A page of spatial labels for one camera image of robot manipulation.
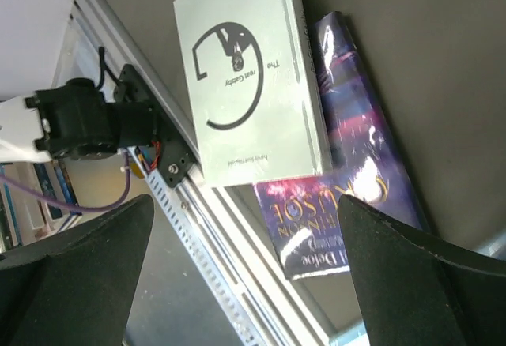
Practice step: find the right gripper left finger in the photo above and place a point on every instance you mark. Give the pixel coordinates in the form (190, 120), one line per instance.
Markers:
(76, 287)

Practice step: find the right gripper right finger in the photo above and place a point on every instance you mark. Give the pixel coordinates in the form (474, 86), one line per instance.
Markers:
(414, 288)

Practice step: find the pale green Gatsby book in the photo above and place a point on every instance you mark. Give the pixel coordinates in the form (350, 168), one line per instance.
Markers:
(253, 90)

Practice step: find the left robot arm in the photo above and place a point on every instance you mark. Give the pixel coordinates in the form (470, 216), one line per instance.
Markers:
(72, 121)

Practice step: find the purple Robinson Crusoe book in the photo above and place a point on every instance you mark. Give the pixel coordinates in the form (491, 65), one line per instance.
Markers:
(301, 215)

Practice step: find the aluminium mounting rail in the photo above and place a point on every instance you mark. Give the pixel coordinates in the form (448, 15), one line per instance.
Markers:
(208, 277)

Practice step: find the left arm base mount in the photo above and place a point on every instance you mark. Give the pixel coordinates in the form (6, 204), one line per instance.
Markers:
(145, 123)

